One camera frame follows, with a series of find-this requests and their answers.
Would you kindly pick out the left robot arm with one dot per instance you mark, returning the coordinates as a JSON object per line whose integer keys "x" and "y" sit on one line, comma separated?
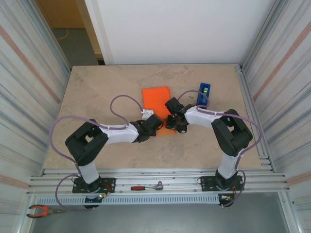
{"x": 116, "y": 133}

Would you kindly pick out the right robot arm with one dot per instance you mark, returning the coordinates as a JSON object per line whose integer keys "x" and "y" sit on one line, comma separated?
{"x": 230, "y": 131}

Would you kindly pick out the blue tape dispenser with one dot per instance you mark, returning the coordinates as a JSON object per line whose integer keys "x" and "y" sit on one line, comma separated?
{"x": 201, "y": 97}

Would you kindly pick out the brown wooden panel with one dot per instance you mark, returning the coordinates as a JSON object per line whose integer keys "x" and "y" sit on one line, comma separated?
{"x": 63, "y": 13}

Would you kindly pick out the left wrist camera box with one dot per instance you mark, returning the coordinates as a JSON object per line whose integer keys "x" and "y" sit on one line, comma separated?
{"x": 147, "y": 114}

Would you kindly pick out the aluminium rail frame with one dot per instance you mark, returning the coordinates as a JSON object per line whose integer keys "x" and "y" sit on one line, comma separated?
{"x": 170, "y": 178}

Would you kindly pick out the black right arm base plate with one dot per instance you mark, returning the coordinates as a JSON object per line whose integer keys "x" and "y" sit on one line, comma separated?
{"x": 207, "y": 182}

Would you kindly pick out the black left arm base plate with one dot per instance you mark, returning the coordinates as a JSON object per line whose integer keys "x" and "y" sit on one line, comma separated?
{"x": 109, "y": 183}

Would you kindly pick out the aluminium side rail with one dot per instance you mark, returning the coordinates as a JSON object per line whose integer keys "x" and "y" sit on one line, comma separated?
{"x": 243, "y": 80}

